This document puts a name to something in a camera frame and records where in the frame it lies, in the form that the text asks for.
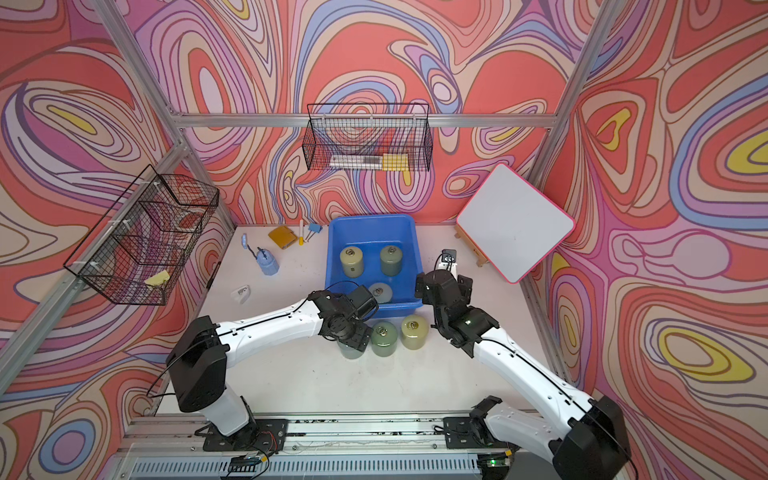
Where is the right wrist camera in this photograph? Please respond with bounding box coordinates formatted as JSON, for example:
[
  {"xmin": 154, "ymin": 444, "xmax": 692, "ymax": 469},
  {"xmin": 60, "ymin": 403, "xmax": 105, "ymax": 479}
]
[{"xmin": 436, "ymin": 249, "xmax": 457, "ymax": 276}]

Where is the grey-blue tea canister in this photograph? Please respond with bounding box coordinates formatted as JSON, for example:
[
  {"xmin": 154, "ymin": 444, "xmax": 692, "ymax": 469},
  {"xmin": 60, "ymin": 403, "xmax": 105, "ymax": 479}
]
[
  {"xmin": 368, "ymin": 282, "xmax": 393, "ymax": 304},
  {"xmin": 337, "ymin": 342, "xmax": 365, "ymax": 360}
]

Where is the white board pink frame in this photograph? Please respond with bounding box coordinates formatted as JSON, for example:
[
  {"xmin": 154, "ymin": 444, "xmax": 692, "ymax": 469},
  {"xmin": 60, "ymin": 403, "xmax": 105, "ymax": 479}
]
[{"xmin": 456, "ymin": 165, "xmax": 575, "ymax": 284}]

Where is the black wire basket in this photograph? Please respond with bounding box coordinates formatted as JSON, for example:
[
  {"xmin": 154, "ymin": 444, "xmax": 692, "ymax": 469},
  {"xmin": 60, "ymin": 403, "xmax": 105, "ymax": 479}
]
[
  {"xmin": 64, "ymin": 166, "xmax": 220, "ymax": 306},
  {"xmin": 302, "ymin": 101, "xmax": 433, "ymax": 172}
]

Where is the small white object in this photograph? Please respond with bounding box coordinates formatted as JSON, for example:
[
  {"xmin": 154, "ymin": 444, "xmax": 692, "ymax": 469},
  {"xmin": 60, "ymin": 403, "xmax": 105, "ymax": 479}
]
[{"xmin": 231, "ymin": 285, "xmax": 251, "ymax": 304}]

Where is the yellow box in basket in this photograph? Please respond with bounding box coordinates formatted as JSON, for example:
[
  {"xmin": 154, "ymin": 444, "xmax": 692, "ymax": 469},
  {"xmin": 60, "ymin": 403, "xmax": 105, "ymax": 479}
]
[{"xmin": 381, "ymin": 153, "xmax": 410, "ymax": 172}]

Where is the black wire basket left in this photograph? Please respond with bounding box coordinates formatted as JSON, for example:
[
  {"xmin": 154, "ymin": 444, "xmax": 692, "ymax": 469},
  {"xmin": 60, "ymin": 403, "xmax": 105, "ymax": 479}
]
[{"xmin": 64, "ymin": 166, "xmax": 220, "ymax": 306}]

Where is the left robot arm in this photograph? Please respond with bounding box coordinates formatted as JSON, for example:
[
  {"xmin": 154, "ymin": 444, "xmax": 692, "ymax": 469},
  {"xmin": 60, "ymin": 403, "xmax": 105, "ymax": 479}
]
[{"xmin": 165, "ymin": 286, "xmax": 379, "ymax": 439}]

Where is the dark green tea canister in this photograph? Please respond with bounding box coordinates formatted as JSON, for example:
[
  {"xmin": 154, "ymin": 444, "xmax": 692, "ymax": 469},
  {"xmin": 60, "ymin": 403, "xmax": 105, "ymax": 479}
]
[{"xmin": 370, "ymin": 321, "xmax": 399, "ymax": 357}]

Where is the yellow sponge in basket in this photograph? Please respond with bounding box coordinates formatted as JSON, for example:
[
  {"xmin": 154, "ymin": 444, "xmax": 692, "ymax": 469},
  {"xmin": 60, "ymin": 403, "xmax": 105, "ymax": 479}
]
[{"xmin": 144, "ymin": 270, "xmax": 171, "ymax": 288}]

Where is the wooden easel stand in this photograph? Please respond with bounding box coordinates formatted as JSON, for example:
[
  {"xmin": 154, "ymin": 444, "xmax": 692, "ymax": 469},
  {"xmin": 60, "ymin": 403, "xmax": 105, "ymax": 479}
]
[{"xmin": 455, "ymin": 225, "xmax": 489, "ymax": 267}]

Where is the yellow sticky note pad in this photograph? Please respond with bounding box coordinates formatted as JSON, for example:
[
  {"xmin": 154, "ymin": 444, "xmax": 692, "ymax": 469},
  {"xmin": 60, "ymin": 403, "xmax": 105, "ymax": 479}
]
[{"xmin": 268, "ymin": 225, "xmax": 299, "ymax": 250}]

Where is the yellow-green tea canister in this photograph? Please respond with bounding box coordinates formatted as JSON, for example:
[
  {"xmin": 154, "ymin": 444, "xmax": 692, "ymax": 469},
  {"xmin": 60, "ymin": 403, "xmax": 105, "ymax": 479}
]
[{"xmin": 401, "ymin": 315, "xmax": 429, "ymax": 350}]

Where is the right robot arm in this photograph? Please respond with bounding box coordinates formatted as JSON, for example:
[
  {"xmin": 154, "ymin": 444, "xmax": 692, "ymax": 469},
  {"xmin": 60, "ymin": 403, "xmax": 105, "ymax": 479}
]
[{"xmin": 415, "ymin": 269, "xmax": 634, "ymax": 479}]

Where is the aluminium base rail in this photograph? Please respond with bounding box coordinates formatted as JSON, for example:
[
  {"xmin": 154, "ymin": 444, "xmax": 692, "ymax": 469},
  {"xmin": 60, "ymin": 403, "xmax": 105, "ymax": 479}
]
[{"xmin": 98, "ymin": 409, "xmax": 625, "ymax": 480}]

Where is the blue binder clip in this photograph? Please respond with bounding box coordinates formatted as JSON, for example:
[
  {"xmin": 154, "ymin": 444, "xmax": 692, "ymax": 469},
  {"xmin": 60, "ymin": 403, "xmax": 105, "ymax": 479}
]
[{"xmin": 305, "ymin": 223, "xmax": 322, "ymax": 242}]

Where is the pale yellow tea canister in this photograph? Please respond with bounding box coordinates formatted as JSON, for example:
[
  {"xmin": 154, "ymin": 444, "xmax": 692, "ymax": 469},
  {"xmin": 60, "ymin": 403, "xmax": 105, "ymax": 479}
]
[{"xmin": 340, "ymin": 246, "xmax": 364, "ymax": 278}]

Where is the black wire basket back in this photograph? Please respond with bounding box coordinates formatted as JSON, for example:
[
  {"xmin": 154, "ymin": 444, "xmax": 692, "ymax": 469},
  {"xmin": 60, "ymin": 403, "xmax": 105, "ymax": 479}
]
[{"xmin": 302, "ymin": 101, "xmax": 433, "ymax": 172}]

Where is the olive green tea canister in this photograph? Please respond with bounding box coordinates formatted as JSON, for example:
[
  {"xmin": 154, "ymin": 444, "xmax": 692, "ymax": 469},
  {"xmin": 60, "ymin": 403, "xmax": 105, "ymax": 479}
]
[{"xmin": 379, "ymin": 245, "xmax": 403, "ymax": 277}]

